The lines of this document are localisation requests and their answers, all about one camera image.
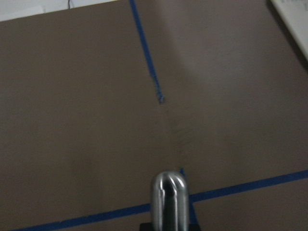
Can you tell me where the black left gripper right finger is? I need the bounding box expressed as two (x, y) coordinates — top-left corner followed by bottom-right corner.
(189, 224), (201, 231)

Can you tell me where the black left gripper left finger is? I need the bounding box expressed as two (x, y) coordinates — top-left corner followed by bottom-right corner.
(140, 223), (153, 231)

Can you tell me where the steel muddler with black cap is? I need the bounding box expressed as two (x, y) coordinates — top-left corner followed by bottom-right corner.
(150, 170), (190, 231)

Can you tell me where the cream bear tray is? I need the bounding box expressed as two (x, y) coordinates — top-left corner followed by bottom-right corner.
(270, 0), (308, 61)

